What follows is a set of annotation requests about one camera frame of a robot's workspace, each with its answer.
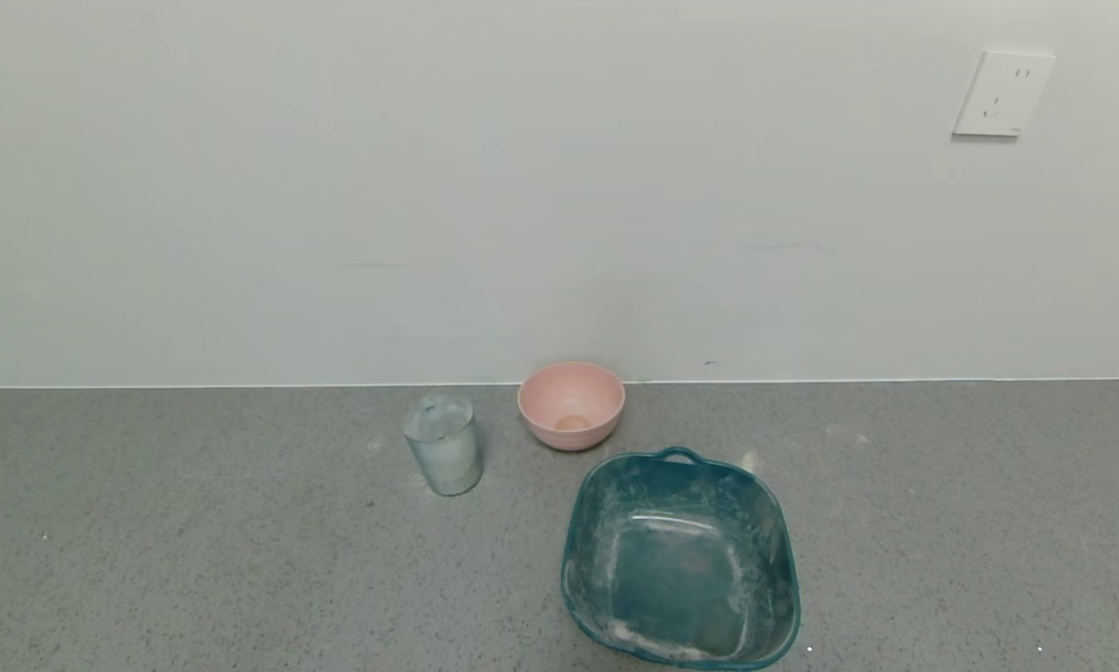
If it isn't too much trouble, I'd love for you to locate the ribbed clear glass cup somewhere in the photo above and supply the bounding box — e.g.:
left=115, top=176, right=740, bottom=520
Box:
left=404, top=393, right=483, bottom=497

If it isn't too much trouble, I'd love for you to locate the pink bowl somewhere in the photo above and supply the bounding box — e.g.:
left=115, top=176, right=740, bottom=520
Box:
left=517, top=361, right=626, bottom=453

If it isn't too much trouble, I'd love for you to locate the teal plastic basin with handle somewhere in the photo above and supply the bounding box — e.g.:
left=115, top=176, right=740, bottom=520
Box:
left=561, top=447, right=802, bottom=671

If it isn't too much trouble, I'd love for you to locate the white wall socket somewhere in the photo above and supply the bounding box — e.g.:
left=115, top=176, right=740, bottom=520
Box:
left=952, top=50, right=1056, bottom=139

